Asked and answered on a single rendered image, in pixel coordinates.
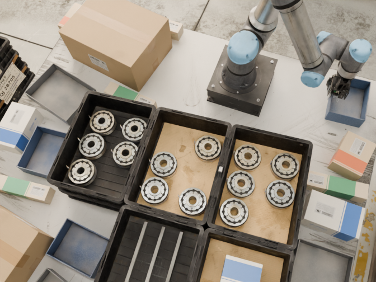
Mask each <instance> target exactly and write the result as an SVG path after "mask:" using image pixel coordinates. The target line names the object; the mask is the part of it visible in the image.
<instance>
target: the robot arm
mask: <svg viewBox="0 0 376 282"><path fill-rule="evenodd" d="M279 13H280V15H281V18H282V19H283V22H284V25H285V27H286V29H287V31H288V34H289V36H290V39H291V41H292V43H293V46H294V49H295V51H296V53H297V55H298V58H299V60H300V63H301V65H302V67H303V70H304V71H303V72H302V75H301V77H300V80H301V81H302V83H303V84H304V85H306V86H307V87H312V88H316V87H318V86H320V84H321V83H322V81H323V80H324V79H325V76H326V74H327V72H328V70H329V69H330V67H331V65H332V63H333V61H334V60H335V59H336V60H338V61H339V63H338V70H337V74H334V75H332V77H329V79H328V80H327V83H326V86H327V99H328V98H329V97H331V95H332V94H333V98H334V97H336V102H338V100H339V99H340V98H341V99H342V98H343V97H344V99H345V98H346V97H347V95H348V94H349V91H350V85H351V81H352V80H353V79H354V78H355V77H356V76H357V75H358V73H359V71H362V67H363V65H364V64H365V62H366V61H367V60H368V59H369V56H370V54H371V53H372V45H371V44H370V42H368V41H367V40H364V39H356V40H354V41H353V42H351V41H347V40H345V39H343V38H340V37H338V36H336V35H334V34H331V33H329V32H325V31H321V32H320V33H319V34H318V36H317V37H316V35H315V33H314V29H313V27H312V24H311V21H310V19H309V16H308V12H307V10H306V7H305V4H304V2H303V0H260V1H259V3H258V5H257V6H255V7H254V8H253V9H252V10H251V12H250V14H249V15H248V18H247V20H246V22H245V24H244V25H243V27H242V28H241V30H240V31H239V32H237V33H235V34H234V35H233V36H232V37H231V39H230V41H229V43H228V47H227V53H228V54H227V62H226V63H225V65H224V67H223V69H222V80H223V82H224V83H225V84H226V85H227V86H228V87H230V88H232V89H234V90H244V89H247V88H249V87H251V86H252V85H253V84H254V82H255V80H256V76H257V71H256V68H255V61H256V58H257V56H258V55H259V53H260V51H261V50H262V48H263V47H264V45H265V44H266V42H267V41H268V39H269V37H270V36H271V34H272V33H273V32H274V31H275V29H276V26H277V24H278V14H279ZM346 94H347V95H346Z"/></svg>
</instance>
